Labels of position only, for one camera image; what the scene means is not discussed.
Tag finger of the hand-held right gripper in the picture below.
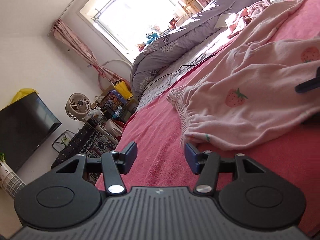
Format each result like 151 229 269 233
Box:
295 66 320 94

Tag black television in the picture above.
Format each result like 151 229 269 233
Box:
0 92 62 173

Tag white paper sheet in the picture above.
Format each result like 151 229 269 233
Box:
215 14 234 28

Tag white tower fan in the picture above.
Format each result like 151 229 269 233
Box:
0 152 27 200

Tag wire basket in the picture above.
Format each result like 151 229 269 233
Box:
52 130 75 153

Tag beige standing fan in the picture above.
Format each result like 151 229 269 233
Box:
65 93 118 140

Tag pink tied curtain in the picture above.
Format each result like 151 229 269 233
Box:
52 19 123 90

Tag blue plush toy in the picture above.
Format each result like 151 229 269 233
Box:
146 31 159 44

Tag lavender bedsheet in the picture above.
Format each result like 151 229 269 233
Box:
136 0 300 110

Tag white and red garment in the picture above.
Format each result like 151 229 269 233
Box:
106 120 124 138

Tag pink strawberry print pants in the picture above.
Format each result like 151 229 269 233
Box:
166 0 320 152

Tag yellow plastic bag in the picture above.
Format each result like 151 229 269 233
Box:
10 88 38 104

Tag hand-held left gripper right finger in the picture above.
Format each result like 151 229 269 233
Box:
184 142 265 194

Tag pink towel blanket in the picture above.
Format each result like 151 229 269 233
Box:
95 0 320 240

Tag beige chair backrest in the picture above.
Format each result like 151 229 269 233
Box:
175 12 194 28

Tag black cable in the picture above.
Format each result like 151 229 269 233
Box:
139 52 220 98

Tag pink white hula hoop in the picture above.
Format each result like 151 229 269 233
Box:
97 59 133 90

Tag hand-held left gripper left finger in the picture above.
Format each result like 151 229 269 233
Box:
56 141 138 196

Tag purple floral duvet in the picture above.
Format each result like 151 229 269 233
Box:
130 0 278 98

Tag colourful printed box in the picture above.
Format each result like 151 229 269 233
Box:
97 90 130 117

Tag yellow paper bag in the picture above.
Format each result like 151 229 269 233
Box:
114 80 133 99

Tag window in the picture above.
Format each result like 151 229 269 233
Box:
80 0 185 64

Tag salmon pink cloth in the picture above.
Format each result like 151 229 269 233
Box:
227 8 250 39

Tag patterned cloth covered cabinet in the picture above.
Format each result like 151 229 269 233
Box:
51 125 119 185

